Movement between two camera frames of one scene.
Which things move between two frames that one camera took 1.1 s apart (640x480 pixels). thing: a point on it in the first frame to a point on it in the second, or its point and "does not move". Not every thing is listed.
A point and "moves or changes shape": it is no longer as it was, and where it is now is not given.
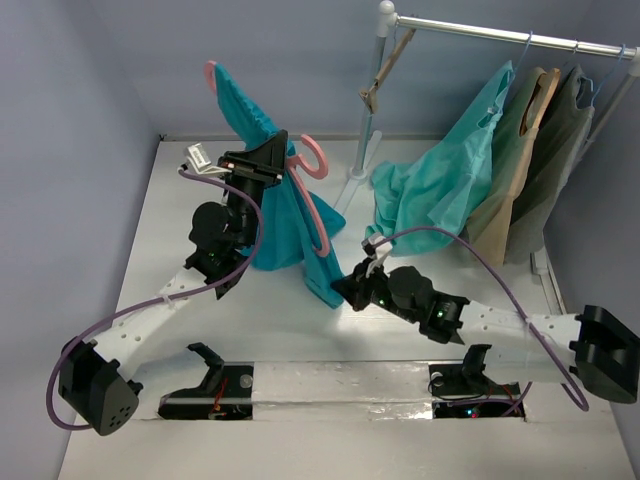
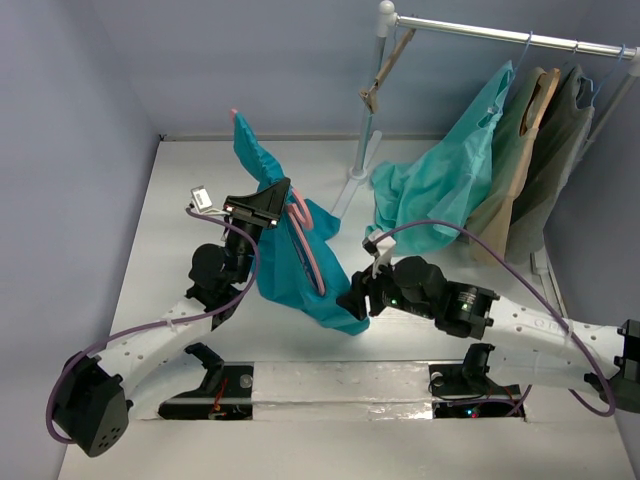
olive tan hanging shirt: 522,114 does not move
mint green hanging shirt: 422,201 does not move
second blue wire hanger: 622,48 does not move
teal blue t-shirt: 299,222 moves or changes shape
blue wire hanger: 531,33 does not move
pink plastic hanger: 294,169 to 299,212
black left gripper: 262,165 to 260,210
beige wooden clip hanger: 370,95 does not move
